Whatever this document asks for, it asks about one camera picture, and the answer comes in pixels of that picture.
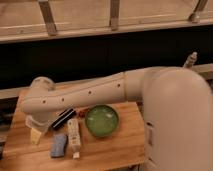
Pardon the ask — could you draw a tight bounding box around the wooden cutting board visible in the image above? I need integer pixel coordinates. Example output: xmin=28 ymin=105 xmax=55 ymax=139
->
xmin=0 ymin=90 xmax=144 ymax=171

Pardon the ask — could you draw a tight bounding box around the blue white sponge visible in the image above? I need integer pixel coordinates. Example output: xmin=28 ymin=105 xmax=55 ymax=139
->
xmin=50 ymin=133 xmax=67 ymax=158

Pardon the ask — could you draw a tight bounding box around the white remote controller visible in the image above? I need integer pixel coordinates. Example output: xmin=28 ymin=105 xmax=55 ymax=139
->
xmin=67 ymin=119 xmax=81 ymax=159

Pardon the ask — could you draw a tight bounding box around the black rectangular box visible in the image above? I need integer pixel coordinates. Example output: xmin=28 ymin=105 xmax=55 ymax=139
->
xmin=51 ymin=109 xmax=76 ymax=130

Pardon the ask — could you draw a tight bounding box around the green ceramic bowl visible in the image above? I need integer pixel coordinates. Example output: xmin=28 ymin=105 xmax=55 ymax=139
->
xmin=85 ymin=105 xmax=119 ymax=138

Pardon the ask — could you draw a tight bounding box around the metal window frame rail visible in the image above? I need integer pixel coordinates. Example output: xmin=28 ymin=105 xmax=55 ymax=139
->
xmin=0 ymin=0 xmax=213 ymax=43

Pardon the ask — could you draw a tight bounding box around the small red object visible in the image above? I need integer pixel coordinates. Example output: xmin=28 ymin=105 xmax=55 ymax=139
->
xmin=77 ymin=108 xmax=90 ymax=118

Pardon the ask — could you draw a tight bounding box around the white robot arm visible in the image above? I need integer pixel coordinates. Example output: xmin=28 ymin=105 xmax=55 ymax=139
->
xmin=21 ymin=67 xmax=213 ymax=171

